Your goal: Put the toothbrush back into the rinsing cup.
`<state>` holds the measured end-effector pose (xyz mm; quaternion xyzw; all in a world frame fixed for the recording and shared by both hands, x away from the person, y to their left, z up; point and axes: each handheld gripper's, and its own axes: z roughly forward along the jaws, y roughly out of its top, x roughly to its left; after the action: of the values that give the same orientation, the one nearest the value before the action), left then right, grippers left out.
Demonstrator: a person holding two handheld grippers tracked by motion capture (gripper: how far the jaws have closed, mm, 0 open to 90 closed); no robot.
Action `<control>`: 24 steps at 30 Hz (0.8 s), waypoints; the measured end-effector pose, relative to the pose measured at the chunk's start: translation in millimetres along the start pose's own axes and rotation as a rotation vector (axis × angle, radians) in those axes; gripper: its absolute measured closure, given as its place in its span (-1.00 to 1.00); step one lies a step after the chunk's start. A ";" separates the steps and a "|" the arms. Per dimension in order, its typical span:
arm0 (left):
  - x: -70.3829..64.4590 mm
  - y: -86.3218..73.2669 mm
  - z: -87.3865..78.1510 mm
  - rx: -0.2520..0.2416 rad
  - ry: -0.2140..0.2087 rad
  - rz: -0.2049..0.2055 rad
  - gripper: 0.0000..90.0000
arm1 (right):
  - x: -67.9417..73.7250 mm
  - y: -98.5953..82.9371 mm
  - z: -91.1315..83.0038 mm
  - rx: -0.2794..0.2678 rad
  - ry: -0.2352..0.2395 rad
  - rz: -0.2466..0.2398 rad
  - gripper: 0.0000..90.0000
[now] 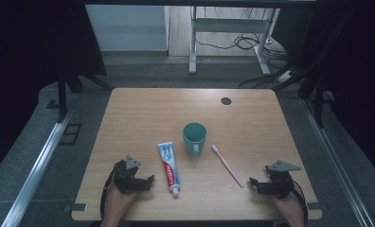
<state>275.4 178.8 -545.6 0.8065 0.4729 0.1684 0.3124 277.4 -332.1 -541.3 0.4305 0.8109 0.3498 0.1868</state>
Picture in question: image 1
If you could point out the white metal desk frame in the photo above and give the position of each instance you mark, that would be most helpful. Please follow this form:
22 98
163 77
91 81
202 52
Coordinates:
229 25

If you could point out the dark floor plate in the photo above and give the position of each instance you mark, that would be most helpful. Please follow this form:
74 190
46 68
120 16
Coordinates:
52 104

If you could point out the black metal stand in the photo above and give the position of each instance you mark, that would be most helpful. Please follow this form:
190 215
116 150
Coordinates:
318 94
62 97

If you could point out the white toothpaste tube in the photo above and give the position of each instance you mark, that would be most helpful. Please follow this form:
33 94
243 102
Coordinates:
169 167

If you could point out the grey table foot bracket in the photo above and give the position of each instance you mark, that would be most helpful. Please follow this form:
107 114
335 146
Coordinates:
75 207
315 206

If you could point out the aluminium floor rail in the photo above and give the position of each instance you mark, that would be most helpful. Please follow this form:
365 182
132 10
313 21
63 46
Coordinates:
337 164
34 176

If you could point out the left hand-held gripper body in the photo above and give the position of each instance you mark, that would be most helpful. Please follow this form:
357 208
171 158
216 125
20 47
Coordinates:
125 179

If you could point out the pink toothbrush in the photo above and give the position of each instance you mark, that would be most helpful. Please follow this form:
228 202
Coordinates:
228 167

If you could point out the white power strip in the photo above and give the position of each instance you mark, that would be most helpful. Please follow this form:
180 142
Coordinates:
286 76

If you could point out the dark curtain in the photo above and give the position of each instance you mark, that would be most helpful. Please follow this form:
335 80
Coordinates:
24 63
359 78

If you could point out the black round table grommet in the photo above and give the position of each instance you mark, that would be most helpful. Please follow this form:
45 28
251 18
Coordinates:
226 101

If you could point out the teal cup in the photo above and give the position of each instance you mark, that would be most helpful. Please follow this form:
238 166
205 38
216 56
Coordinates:
195 138

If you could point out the white cabinet panel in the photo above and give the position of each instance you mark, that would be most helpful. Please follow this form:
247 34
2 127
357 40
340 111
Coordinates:
125 28

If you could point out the dark square floor frame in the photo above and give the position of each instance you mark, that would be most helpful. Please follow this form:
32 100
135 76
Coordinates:
71 134

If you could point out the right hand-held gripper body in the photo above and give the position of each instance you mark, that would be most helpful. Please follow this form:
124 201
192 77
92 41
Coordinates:
281 181

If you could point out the person's left hand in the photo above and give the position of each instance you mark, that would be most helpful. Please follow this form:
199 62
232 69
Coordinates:
118 200

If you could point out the person's right hand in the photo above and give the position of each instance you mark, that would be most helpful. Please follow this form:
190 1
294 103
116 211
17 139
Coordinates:
289 205

